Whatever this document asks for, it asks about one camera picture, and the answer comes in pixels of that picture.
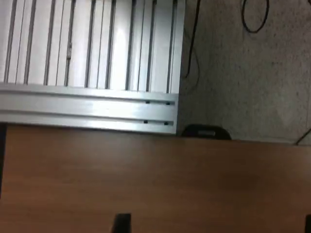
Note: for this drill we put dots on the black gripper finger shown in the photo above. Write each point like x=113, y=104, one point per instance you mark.
x=121, y=224
x=308, y=224

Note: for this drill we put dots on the aluminium robot base table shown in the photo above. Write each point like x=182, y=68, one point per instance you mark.
x=85, y=106

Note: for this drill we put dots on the black rounded plastic object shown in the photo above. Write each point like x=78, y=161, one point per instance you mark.
x=206, y=132

